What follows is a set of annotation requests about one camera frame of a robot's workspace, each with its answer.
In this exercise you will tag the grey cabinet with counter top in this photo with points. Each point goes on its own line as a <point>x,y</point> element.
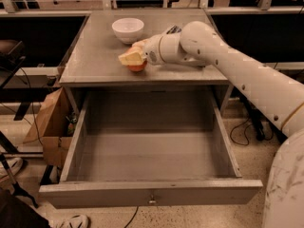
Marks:
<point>102,64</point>

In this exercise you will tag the red apple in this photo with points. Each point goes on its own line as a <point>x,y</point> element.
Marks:
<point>137,66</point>

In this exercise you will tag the brown cardboard box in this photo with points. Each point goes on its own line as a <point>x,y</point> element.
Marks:
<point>50,128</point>

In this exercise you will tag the black tripod stand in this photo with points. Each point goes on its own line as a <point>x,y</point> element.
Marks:
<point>18,190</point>

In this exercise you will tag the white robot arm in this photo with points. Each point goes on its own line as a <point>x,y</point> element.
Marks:
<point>278,97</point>

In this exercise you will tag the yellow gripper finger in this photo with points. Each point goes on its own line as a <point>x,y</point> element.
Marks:
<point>133,54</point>
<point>140,44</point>

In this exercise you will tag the white ceramic bowl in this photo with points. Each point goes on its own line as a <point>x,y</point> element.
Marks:
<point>128,30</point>

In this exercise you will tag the open grey top drawer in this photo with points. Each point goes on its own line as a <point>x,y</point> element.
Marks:
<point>119,159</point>

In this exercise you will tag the metal drawer knob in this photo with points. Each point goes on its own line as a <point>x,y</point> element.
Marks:
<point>152,200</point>

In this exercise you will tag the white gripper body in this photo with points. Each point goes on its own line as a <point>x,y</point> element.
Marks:
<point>151,51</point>

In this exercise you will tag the blue chip bag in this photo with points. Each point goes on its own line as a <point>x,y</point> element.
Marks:
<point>174,29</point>

